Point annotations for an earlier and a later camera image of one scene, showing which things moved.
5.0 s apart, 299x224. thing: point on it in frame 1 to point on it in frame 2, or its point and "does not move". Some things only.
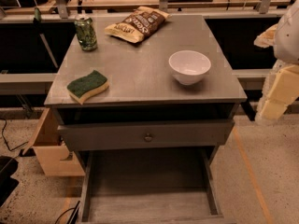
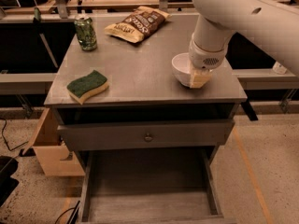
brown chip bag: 139,24 does not move
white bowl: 189,66 does not move
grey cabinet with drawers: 150,116 does not move
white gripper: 287,37 to 205,57
